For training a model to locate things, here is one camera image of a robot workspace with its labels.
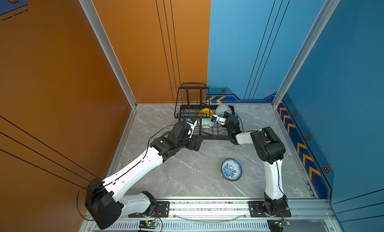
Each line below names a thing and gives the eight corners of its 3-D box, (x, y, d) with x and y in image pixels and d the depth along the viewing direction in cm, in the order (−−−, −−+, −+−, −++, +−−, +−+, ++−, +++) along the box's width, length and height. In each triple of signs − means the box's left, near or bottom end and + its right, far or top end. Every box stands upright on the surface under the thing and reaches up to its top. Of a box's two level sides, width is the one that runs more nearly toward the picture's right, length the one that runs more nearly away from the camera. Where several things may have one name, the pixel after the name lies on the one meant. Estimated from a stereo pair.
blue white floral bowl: (221, 182, 83) (223, 178, 78) (219, 163, 90) (221, 158, 85) (240, 182, 83) (243, 178, 78) (237, 163, 90) (239, 158, 85)
